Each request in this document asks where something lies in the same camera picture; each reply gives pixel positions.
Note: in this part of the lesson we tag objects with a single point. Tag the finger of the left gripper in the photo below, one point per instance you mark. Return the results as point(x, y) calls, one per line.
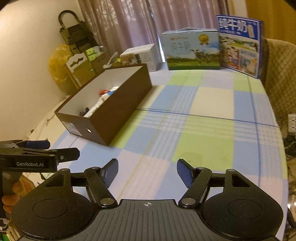
point(41, 145)
point(66, 155)

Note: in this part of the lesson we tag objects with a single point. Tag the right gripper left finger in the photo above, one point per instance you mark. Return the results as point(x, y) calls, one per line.
point(98, 182)

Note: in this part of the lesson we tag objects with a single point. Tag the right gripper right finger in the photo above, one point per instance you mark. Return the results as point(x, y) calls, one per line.
point(196, 180)

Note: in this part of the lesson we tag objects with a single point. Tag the dark velvet scrunchie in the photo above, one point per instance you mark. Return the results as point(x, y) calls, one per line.
point(82, 113)

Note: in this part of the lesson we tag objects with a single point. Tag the white long medicine box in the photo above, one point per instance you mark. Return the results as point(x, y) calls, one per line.
point(100, 101)

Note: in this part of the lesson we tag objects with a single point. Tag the red snack packet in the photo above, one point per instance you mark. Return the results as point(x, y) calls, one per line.
point(103, 92)

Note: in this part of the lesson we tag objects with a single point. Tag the person's left hand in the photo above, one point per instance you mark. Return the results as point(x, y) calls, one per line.
point(20, 188)

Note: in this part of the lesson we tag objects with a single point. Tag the checkered bed sheet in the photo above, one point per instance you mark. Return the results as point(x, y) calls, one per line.
point(218, 119)

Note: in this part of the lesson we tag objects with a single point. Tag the yellow plastic bag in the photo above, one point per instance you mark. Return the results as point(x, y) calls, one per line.
point(58, 70)

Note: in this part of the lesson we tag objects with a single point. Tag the brown storage box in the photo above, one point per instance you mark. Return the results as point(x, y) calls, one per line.
point(133, 83)

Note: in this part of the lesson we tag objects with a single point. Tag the cardboard tissue carton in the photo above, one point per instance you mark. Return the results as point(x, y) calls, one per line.
point(85, 66)

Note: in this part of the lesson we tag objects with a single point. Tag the white power strip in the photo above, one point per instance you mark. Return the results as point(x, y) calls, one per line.
point(291, 123)

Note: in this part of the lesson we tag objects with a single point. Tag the black folding cart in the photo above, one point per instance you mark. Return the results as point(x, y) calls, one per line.
point(78, 37)

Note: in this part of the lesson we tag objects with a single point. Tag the white product box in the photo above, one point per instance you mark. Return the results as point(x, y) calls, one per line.
point(145, 54)

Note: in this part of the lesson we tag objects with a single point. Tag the light blue milk carton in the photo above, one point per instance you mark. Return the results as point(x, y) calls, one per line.
point(191, 48)

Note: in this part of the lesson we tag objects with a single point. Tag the quilted beige chair cover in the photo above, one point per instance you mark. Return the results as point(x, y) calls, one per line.
point(278, 77)

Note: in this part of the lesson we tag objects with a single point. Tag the pink curtain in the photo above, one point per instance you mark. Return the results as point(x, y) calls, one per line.
point(119, 25)

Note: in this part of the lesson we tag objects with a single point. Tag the dark blue milk carton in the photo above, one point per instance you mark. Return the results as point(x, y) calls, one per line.
point(241, 41)

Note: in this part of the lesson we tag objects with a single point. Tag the yellow curtain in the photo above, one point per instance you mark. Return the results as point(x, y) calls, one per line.
point(278, 17)

